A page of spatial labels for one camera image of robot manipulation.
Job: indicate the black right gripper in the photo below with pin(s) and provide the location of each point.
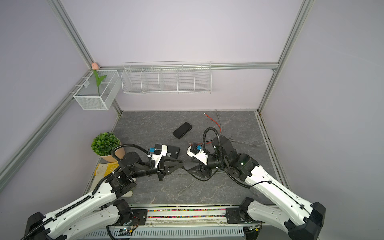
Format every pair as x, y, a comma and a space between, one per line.
201, 170

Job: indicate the yellow white work glove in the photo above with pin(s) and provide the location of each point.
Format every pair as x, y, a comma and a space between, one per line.
105, 169

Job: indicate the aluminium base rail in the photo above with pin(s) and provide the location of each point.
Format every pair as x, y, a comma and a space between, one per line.
167, 223

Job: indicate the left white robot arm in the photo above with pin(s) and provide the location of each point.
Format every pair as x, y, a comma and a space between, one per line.
103, 206

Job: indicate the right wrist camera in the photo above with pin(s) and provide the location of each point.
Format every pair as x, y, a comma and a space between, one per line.
197, 154

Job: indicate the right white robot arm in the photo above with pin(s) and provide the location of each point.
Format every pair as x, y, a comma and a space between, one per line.
299, 218

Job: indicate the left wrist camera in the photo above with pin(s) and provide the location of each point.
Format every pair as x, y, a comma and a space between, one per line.
156, 153

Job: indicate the small ribbed black switch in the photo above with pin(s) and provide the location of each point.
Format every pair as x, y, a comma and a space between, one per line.
182, 130

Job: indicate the white mesh square basket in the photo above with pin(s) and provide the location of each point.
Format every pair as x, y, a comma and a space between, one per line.
87, 94

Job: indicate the green artificial plant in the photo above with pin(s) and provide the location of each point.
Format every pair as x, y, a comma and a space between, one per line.
104, 143

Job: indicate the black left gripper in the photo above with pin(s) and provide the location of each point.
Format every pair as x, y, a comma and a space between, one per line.
164, 167

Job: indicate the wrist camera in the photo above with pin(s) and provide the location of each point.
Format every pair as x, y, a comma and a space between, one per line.
197, 154
156, 153

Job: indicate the white wire long basket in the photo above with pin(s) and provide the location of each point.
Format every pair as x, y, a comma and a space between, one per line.
167, 77

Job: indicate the pink artificial tulip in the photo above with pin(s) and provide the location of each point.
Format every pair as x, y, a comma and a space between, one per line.
99, 79

